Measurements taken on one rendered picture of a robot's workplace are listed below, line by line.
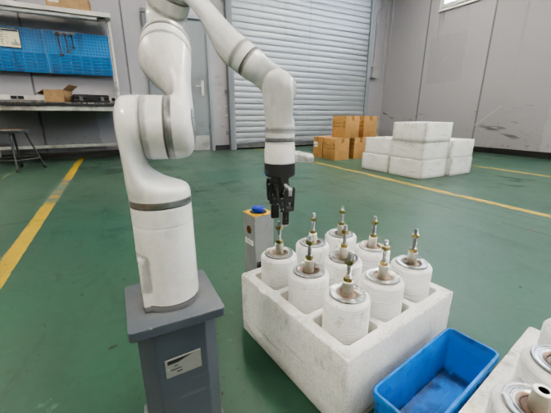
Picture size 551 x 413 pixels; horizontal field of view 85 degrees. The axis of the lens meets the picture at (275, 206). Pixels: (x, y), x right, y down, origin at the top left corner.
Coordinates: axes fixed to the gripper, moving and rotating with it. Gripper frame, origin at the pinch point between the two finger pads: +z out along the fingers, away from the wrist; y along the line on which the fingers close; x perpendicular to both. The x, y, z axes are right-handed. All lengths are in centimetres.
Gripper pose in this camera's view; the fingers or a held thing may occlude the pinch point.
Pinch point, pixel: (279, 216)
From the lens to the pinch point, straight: 77.8
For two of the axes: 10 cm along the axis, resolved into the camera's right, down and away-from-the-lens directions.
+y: 3.5, 2.7, -9.0
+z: 0.0, 9.6, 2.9
